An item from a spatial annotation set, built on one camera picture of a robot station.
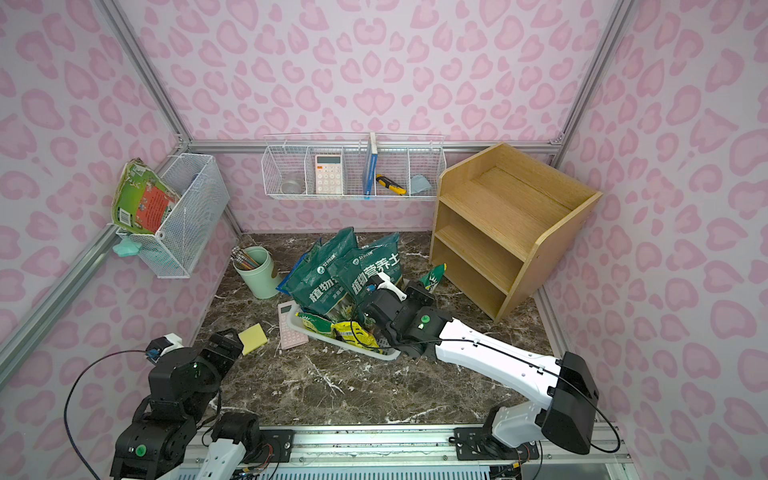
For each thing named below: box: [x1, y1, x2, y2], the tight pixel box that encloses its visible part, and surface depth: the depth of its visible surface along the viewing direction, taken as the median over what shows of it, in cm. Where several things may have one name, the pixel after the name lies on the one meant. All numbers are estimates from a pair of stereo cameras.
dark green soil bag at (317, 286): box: [288, 227, 359, 316], surface depth 76 cm
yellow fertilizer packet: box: [331, 321, 380, 349], surface depth 80 cm
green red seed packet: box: [112, 157, 180, 234], surface depth 73 cm
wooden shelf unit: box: [430, 142, 603, 323], surface depth 86 cm
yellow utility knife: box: [376, 174, 407, 196], surface depth 99 cm
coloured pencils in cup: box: [230, 246, 259, 270], surface depth 94 cm
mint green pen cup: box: [233, 246, 280, 300], surface depth 97 cm
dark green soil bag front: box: [331, 232, 403, 309], surface depth 79 cm
